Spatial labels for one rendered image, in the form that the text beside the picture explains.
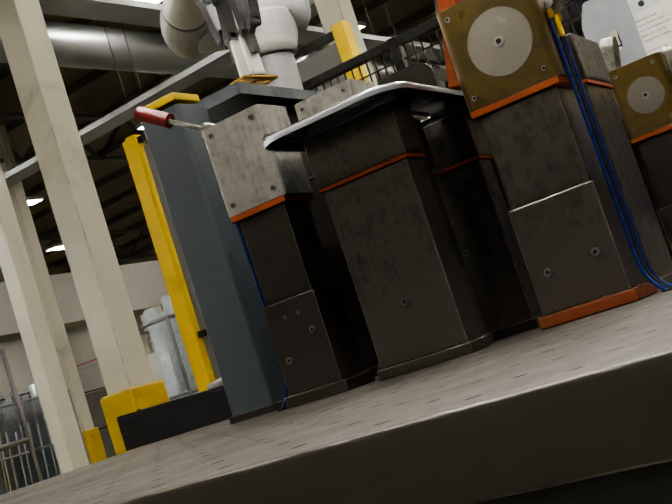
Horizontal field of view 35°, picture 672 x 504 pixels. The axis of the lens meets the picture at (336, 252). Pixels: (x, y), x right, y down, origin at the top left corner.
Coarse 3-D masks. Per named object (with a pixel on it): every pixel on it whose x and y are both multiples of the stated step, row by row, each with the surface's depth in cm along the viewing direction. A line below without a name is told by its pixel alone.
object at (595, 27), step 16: (592, 0) 245; (608, 0) 243; (624, 0) 241; (592, 16) 245; (608, 16) 243; (624, 16) 242; (592, 32) 245; (608, 32) 244; (624, 32) 242; (624, 48) 242; (640, 48) 240; (624, 64) 242
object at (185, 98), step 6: (168, 96) 150; (174, 96) 149; (180, 96) 150; (186, 96) 152; (192, 96) 153; (156, 102) 151; (162, 102) 150; (168, 102) 150; (174, 102) 150; (180, 102) 151; (186, 102) 152; (192, 102) 153; (150, 108) 151; (156, 108) 151; (162, 108) 151
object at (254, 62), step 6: (240, 36) 176; (240, 42) 176; (246, 48) 176; (246, 54) 176; (252, 54) 177; (258, 54) 178; (246, 60) 176; (252, 60) 176; (258, 60) 177; (252, 66) 176; (258, 66) 177; (252, 72) 175; (258, 72) 176; (264, 72) 177
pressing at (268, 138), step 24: (360, 96) 114; (384, 96) 120; (408, 96) 124; (432, 96) 128; (456, 96) 133; (312, 120) 117; (336, 120) 124; (432, 120) 142; (264, 144) 121; (288, 144) 128
